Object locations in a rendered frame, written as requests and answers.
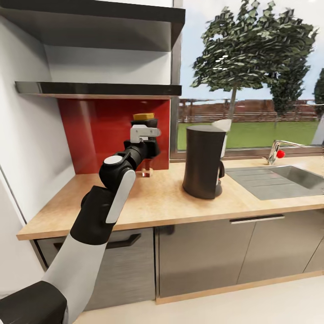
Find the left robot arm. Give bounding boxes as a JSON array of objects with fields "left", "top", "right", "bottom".
[{"left": 0, "top": 127, "right": 161, "bottom": 324}]

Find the paper coffee filter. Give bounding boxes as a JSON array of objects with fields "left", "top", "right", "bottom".
[{"left": 212, "top": 119, "right": 232, "bottom": 132}]

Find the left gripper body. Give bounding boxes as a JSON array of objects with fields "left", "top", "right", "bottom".
[{"left": 124, "top": 139, "right": 157, "bottom": 161}]

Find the bottle of coffee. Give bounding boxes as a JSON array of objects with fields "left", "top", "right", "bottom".
[{"left": 130, "top": 113, "right": 161, "bottom": 159}]

